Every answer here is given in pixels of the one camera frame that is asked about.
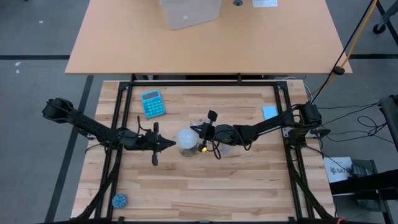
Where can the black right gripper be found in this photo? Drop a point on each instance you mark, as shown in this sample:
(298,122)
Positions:
(222,133)

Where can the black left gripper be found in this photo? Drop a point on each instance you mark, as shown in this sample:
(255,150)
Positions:
(149,141)

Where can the white lightbulb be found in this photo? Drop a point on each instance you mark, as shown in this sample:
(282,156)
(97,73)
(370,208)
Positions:
(187,137)

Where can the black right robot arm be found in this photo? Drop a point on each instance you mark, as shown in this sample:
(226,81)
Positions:
(264,126)

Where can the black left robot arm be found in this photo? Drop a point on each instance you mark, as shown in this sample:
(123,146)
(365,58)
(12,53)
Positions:
(90,126)

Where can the teal calculator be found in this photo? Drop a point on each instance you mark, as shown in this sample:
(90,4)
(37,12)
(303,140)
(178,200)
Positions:
(153,104)

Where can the blue sticky note pad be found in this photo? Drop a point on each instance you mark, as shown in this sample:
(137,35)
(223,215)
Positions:
(270,112)

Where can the blue spiky ball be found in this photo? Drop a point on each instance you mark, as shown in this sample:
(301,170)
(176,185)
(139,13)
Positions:
(119,201)

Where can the tan wooden desk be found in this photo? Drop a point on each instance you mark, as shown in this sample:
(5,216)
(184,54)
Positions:
(202,49)

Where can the clear plastic bin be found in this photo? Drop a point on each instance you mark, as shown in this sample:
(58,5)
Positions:
(192,14)

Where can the white paper with logo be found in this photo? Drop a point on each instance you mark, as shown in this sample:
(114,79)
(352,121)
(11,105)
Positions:
(337,169)

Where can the white card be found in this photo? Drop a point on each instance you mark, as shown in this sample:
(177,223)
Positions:
(265,2)

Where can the grey metal box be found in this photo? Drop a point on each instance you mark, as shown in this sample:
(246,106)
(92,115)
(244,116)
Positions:
(363,168)

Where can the black metal beam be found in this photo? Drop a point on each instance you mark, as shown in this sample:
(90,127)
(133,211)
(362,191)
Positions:
(363,185)

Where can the black wheeled stand leg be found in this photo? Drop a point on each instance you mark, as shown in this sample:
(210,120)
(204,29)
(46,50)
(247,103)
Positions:
(380,28)

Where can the black aluminium table frame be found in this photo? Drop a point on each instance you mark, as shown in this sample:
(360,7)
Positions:
(202,83)

